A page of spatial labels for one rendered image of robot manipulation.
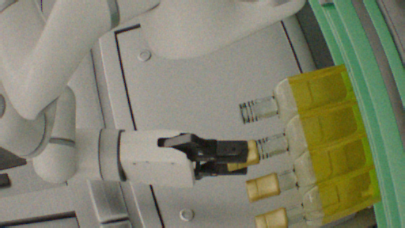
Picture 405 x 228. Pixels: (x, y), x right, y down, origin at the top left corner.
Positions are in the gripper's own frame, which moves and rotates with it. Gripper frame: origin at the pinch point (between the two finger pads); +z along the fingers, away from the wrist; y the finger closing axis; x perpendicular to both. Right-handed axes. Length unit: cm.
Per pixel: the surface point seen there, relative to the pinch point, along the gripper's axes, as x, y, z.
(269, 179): -3.9, 1.5, 5.2
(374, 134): 0.3, 6.3, 21.7
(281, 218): -10.1, 1.5, 7.3
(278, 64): 21.5, -12.6, 6.5
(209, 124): 11.0, -12.7, -4.2
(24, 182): 0.7, -16.8, -37.3
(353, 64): 11.9, 6.3, 18.5
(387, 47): 11.3, 13.7, 24.5
